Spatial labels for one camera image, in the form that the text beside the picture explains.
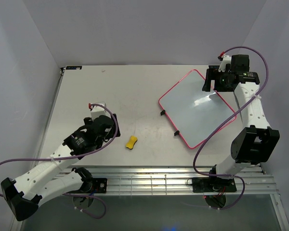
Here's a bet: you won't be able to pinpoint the yellow black whiteboard eraser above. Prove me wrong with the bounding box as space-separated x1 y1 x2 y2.
125 136 138 150

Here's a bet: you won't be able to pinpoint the pink framed whiteboard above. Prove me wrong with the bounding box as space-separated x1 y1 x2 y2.
158 69 235 149

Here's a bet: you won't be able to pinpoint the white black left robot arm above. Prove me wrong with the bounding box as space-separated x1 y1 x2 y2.
0 114 120 221

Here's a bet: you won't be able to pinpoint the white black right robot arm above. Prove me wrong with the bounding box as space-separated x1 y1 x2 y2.
202 54 280 191

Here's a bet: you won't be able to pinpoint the blue left corner label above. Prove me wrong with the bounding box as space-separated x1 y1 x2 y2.
66 66 82 70

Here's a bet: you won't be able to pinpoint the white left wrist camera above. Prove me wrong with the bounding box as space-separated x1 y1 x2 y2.
89 103 106 120

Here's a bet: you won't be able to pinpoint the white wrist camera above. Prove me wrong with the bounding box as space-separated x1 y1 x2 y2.
89 103 106 120
218 51 232 73

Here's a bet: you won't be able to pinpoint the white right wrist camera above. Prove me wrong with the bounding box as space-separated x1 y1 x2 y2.
218 51 232 73

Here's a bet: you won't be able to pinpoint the wire whiteboard stand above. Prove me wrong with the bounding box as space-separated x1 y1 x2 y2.
160 109 180 137

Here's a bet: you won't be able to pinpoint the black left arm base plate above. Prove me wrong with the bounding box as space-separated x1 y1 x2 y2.
85 178 108 194

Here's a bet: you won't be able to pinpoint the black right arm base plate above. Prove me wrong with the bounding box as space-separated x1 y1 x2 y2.
186 177 237 193

